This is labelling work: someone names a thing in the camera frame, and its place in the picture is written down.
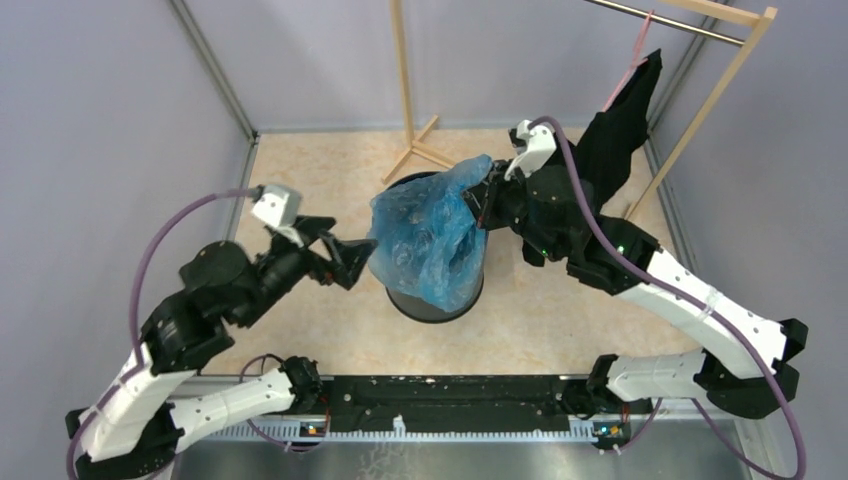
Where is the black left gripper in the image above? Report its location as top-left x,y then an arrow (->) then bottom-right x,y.
236,213 -> 381,327

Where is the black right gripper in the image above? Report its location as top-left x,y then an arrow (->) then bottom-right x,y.
458,159 -> 563,263

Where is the blue plastic trash bag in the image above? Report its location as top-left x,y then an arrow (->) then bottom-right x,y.
367,154 -> 495,314

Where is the black trash bin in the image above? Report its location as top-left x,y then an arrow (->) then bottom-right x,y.
383,171 -> 489,325

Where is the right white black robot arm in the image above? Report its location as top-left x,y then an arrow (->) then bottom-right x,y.
462,162 -> 808,419

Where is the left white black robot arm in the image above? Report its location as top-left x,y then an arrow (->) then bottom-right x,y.
66,215 -> 377,479

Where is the black cloth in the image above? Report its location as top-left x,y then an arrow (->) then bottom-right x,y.
517,49 -> 663,267

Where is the pink hanger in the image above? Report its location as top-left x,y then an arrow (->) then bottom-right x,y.
601,10 -> 655,112

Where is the wooden clothes rack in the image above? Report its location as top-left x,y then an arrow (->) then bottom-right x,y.
381,1 -> 778,220

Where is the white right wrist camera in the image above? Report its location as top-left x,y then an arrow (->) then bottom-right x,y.
504,120 -> 557,181

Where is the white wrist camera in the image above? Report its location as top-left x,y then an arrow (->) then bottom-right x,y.
504,120 -> 557,181
251,184 -> 304,247

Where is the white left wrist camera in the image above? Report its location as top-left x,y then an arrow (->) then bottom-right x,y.
251,184 -> 304,247

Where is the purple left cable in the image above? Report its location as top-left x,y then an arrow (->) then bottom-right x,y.
64,187 -> 266,480

